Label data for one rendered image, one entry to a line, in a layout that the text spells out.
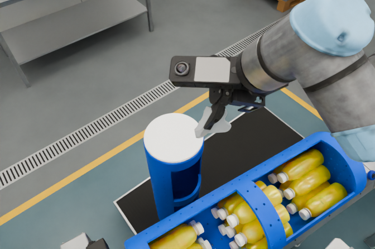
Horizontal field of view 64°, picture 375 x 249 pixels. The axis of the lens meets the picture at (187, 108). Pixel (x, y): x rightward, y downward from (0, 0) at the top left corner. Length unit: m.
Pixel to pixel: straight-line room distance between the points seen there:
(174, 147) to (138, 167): 1.19
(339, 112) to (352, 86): 0.03
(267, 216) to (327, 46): 0.79
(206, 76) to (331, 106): 0.19
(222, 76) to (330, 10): 0.19
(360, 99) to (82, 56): 3.37
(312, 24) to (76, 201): 2.33
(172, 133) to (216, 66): 0.97
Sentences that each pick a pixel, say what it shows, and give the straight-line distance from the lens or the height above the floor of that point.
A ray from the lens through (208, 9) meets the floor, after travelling 4.18.
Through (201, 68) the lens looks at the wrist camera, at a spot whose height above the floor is 1.87.
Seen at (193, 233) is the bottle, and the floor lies 1.13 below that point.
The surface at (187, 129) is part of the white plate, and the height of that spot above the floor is 1.04.
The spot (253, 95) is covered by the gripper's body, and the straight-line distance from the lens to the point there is 0.51.
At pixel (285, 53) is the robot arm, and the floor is 1.97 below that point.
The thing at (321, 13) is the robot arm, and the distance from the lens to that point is 0.33.
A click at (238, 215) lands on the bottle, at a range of 1.08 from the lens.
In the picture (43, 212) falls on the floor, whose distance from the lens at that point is 2.57.
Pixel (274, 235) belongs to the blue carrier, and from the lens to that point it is 1.09.
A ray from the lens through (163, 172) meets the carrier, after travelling 1.42.
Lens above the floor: 2.19
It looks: 50 degrees down
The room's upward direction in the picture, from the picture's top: straight up
